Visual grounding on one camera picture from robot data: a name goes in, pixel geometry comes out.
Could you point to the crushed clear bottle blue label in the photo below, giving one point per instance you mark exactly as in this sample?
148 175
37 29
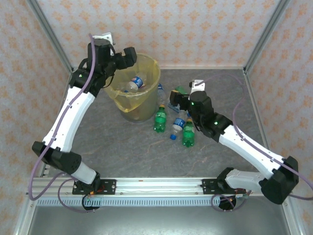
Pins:
173 107

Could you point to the slim clear bottle blue label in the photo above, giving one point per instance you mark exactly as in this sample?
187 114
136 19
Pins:
161 93

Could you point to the clear bottle blue cap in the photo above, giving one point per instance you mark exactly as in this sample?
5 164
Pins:
178 123

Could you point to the clear bottle wide blue label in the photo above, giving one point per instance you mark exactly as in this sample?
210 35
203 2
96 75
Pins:
138 82

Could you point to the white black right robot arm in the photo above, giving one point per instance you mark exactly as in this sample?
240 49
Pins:
249 149

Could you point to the clear plastic bin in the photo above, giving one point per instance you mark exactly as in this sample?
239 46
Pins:
146 107

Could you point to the small green circuit board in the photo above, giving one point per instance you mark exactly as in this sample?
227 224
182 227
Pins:
242 195

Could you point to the aluminium corner post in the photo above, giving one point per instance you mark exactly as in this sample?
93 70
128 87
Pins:
51 34
266 34

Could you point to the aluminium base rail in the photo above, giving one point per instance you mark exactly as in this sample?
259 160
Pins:
24 220
294 226

